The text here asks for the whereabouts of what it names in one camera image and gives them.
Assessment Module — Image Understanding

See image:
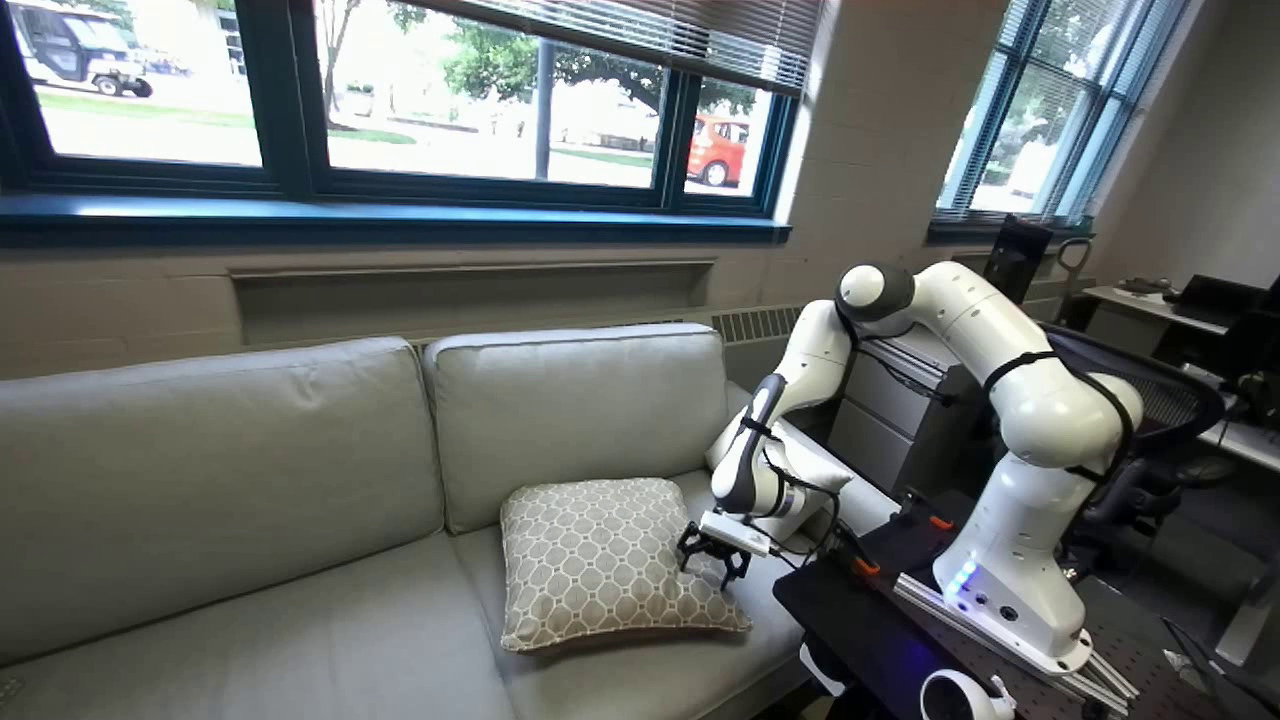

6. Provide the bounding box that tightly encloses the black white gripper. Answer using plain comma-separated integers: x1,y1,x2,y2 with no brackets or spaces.
678,510,771,585

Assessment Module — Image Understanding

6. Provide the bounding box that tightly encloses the beige geometric patterned pillow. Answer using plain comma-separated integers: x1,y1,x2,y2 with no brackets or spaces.
502,477,748,654

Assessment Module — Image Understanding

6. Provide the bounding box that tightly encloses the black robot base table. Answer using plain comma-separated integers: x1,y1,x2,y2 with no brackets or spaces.
771,510,1280,720

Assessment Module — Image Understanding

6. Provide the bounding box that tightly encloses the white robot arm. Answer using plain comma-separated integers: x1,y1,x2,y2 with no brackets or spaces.
691,258,1144,670

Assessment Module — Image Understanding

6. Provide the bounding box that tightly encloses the black orange clamp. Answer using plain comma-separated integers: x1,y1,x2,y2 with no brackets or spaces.
831,525,884,579

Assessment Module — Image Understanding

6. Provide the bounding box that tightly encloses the white VR controller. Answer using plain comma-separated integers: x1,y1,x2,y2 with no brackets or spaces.
915,667,1018,720

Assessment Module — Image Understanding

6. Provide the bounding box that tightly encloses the black monitor on sill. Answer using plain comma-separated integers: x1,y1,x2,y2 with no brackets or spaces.
984,217,1054,304

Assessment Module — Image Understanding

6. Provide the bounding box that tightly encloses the black office chair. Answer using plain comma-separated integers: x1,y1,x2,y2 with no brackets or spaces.
1050,326,1225,563

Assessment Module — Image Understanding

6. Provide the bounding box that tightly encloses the white desk with clutter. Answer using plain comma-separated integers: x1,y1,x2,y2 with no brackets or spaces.
1081,276,1280,470

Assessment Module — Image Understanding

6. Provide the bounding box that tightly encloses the light grey fabric sofa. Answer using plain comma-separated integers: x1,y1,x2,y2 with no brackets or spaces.
0,324,817,720

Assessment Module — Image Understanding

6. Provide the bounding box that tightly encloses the side blue framed window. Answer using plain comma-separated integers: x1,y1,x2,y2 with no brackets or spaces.
934,0,1198,233

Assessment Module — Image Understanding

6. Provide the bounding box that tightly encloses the large blue framed window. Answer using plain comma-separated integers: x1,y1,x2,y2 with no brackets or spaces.
0,0,839,248

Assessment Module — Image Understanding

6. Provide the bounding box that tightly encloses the wall radiator grille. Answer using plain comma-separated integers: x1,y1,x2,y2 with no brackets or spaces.
711,304,802,389

